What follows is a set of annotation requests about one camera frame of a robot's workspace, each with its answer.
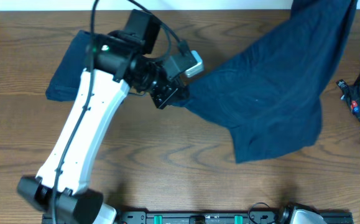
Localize navy blue shorts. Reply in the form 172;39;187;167
177;0;357;163

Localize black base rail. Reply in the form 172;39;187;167
42;210;354;224

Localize folded navy shorts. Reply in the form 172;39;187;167
45;30;91;102

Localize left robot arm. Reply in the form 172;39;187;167
17;9;203;223

